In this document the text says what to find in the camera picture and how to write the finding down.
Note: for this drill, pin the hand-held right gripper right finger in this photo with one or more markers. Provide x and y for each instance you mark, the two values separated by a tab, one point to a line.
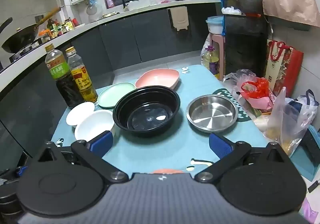
220	145

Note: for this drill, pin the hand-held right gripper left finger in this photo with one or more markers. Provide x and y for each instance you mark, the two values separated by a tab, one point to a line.
102	143

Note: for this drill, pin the white bowl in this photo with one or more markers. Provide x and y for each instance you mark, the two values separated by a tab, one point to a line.
92	126

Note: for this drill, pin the stainless steel plate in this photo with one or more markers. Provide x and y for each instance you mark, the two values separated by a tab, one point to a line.
212	114

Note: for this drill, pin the small white plate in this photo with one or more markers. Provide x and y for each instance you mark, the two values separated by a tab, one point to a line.
78	114

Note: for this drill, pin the light green plate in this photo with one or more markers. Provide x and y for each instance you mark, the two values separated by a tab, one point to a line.
112	94

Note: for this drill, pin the black plastic bowl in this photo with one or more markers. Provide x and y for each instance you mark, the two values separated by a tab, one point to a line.
147	114

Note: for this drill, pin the green scalloped round mat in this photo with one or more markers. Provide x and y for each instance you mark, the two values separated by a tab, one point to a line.
243	111

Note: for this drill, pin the pink plastic bag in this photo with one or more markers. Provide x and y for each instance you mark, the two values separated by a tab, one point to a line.
261	103

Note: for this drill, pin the dark vinegar bottle green label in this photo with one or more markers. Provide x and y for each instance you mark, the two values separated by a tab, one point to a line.
67	89

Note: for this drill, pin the yellow label oil bottle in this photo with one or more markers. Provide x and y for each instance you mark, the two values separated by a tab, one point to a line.
83	81

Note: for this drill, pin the red plastic bag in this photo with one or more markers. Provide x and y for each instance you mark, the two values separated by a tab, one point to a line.
256	88

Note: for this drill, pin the small clear plastic bag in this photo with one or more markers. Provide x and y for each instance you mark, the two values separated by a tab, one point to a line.
235	76

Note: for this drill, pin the large clear plastic bag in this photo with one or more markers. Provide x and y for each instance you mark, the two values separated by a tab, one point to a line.
292	124

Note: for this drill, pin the large oil bottle purple label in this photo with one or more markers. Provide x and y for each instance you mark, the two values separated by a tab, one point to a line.
211	60

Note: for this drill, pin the teal box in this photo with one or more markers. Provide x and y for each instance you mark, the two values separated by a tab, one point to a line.
306	156

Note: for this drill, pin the pink bowl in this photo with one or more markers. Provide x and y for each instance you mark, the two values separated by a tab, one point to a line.
160	78

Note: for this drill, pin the red gift bag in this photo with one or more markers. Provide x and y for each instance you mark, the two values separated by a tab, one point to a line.
282	69

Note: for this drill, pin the pink plastic stool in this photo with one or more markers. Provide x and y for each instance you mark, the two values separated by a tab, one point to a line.
220	46

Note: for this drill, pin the silver plastic bag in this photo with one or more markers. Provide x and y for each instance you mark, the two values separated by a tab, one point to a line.
204	45

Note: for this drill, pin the dark grey kitchen cabinet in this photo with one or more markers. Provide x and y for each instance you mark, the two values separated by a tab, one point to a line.
120	39

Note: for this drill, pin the black storage rack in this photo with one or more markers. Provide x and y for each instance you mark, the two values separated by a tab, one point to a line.
245	39

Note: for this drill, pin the gas stove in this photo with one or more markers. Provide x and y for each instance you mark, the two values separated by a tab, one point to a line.
27	50

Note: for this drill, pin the white container blue lid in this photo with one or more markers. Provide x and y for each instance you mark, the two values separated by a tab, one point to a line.
215	25

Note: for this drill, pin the row of condiment jars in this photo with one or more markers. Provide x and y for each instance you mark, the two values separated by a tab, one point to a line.
60	28

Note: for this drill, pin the beige hanging trash bin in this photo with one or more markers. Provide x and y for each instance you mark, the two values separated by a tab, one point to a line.
178	18

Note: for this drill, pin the white plastic bag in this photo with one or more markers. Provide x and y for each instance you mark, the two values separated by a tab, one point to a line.
230	10

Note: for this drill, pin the pink soap bottle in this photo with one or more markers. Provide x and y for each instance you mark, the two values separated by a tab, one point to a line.
109	2

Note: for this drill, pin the white kitchen countertop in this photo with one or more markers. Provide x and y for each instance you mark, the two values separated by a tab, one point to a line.
150	8

